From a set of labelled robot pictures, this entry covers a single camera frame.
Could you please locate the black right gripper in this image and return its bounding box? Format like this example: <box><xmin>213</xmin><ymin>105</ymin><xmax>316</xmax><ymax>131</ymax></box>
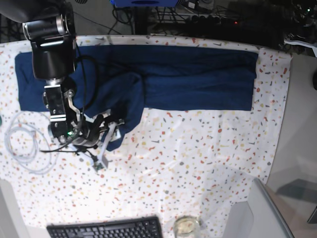
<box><xmin>70</xmin><ymin>115</ymin><xmax>114</xmax><ymax>147</ymax></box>

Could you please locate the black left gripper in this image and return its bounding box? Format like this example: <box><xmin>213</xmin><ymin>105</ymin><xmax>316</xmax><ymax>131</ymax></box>
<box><xmin>285</xmin><ymin>23</ymin><xmax>317</xmax><ymax>44</ymax></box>

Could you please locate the dark blue t-shirt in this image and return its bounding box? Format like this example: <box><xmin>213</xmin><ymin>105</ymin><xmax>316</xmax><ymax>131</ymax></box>
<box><xmin>14</xmin><ymin>44</ymin><xmax>260</xmax><ymax>152</ymax></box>

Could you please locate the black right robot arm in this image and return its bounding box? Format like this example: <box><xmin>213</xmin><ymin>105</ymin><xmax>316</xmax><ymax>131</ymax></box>
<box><xmin>0</xmin><ymin>0</ymin><xmax>107</xmax><ymax>148</ymax></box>

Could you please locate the terrazzo patterned tablecloth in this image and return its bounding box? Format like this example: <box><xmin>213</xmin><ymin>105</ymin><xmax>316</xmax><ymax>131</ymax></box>
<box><xmin>0</xmin><ymin>35</ymin><xmax>292</xmax><ymax>238</ymax></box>

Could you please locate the black computer keyboard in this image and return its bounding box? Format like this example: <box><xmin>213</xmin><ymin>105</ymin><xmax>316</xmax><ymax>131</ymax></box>
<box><xmin>47</xmin><ymin>216</ymin><xmax>163</xmax><ymax>238</ymax></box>

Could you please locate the blue box at top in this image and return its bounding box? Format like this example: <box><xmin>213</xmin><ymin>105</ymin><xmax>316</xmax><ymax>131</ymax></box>
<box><xmin>110</xmin><ymin>0</ymin><xmax>184</xmax><ymax>7</ymax></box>

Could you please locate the clear glass jar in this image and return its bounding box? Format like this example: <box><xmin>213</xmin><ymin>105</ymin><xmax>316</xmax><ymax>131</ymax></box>
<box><xmin>173</xmin><ymin>216</ymin><xmax>201</xmax><ymax>238</ymax></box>

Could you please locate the grey monitor edge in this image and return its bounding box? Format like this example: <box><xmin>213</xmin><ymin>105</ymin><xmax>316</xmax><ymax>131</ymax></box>
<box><xmin>248</xmin><ymin>178</ymin><xmax>293</xmax><ymax>238</ymax></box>

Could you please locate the coiled white cable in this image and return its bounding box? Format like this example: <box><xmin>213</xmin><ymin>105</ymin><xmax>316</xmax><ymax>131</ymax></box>
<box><xmin>4</xmin><ymin>111</ymin><xmax>60</xmax><ymax>175</ymax></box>

